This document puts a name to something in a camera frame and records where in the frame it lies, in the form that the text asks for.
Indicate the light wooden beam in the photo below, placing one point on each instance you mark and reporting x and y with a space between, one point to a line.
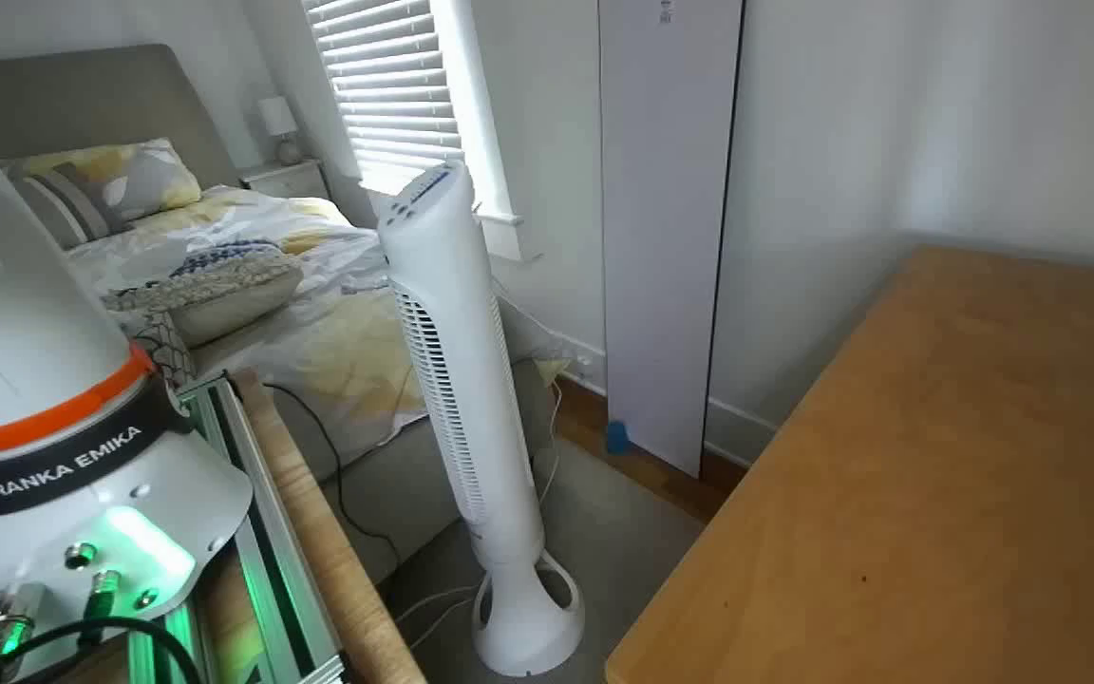
319 532

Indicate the wooden cabinet panel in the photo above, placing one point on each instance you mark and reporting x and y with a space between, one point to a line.
928 506

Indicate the white tower fan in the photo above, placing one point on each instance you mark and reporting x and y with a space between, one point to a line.
459 343

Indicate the grey upholstered bed frame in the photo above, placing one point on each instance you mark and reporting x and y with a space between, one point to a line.
93 95

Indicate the white window sill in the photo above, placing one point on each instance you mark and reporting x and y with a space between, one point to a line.
498 237

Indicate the grey striped pillow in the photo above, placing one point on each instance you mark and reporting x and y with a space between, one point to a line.
57 202

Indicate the white yellow floral duvet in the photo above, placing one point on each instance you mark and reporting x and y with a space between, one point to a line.
319 328

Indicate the white nightstand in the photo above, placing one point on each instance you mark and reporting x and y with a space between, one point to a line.
286 176

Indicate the small white table lamp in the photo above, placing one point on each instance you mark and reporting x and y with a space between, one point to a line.
280 122

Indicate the tall white board panel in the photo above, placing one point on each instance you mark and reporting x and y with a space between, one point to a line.
665 228

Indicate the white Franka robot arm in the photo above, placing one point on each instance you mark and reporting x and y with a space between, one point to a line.
27 318

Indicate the small blue object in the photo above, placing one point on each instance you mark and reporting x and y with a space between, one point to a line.
619 440

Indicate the folded patterned grey blanket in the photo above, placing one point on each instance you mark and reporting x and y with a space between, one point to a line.
209 292

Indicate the metal robot stand frame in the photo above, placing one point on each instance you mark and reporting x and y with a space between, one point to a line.
256 545

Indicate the yellow white patterned pillow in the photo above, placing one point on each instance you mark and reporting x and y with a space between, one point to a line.
129 176

